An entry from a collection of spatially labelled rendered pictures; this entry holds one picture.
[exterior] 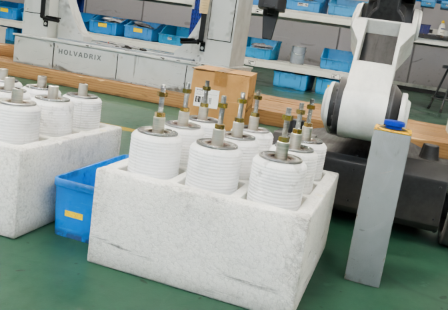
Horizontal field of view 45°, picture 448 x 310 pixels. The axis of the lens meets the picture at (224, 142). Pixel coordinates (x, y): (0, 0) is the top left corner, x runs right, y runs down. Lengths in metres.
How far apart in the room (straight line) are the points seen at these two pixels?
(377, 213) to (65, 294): 0.59
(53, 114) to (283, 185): 0.56
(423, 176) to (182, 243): 0.70
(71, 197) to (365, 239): 0.59
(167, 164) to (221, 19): 2.26
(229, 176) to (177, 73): 2.30
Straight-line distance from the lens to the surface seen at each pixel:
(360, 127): 1.31
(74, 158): 1.25
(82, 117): 1.34
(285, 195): 0.92
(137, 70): 3.34
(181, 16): 10.11
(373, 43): 1.49
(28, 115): 1.15
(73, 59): 3.56
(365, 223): 1.12
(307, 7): 5.74
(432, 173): 1.45
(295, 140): 1.05
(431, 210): 1.45
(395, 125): 1.10
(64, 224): 1.16
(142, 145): 0.99
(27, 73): 3.66
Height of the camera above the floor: 0.44
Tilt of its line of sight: 11 degrees down
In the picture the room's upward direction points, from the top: 8 degrees clockwise
